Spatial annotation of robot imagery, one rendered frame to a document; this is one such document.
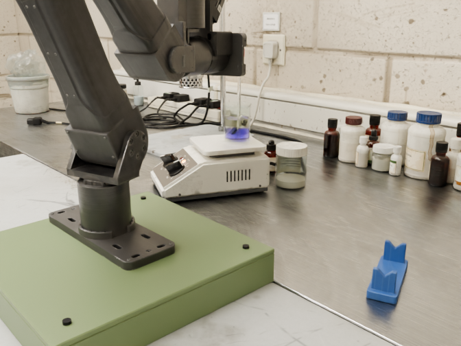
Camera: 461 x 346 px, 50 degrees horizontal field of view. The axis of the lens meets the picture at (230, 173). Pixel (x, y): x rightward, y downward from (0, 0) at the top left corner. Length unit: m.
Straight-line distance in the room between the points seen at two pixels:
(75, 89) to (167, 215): 0.23
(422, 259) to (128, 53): 0.47
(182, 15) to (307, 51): 0.74
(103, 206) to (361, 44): 0.86
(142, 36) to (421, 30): 0.75
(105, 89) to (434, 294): 0.44
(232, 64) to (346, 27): 0.57
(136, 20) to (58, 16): 0.12
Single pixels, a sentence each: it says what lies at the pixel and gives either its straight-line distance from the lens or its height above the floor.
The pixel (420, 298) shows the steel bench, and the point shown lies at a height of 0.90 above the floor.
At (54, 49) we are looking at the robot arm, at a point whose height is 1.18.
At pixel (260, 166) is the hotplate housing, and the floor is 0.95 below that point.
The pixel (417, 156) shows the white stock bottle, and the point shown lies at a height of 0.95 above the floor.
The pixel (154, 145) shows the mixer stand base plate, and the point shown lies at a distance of 1.22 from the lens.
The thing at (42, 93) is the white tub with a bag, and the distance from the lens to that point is 1.81.
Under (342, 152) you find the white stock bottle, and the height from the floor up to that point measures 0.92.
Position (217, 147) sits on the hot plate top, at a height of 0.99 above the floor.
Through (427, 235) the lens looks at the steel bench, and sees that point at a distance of 0.79.
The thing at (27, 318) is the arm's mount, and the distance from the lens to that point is 0.51.
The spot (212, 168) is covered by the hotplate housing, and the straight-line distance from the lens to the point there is 0.86.
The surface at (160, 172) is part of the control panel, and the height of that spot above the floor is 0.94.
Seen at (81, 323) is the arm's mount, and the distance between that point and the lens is 0.48.
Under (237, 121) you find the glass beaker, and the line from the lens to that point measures 0.90.
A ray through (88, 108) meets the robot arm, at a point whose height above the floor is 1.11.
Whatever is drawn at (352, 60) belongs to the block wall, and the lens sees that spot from 1.31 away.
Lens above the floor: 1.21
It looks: 17 degrees down
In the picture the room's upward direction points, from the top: straight up
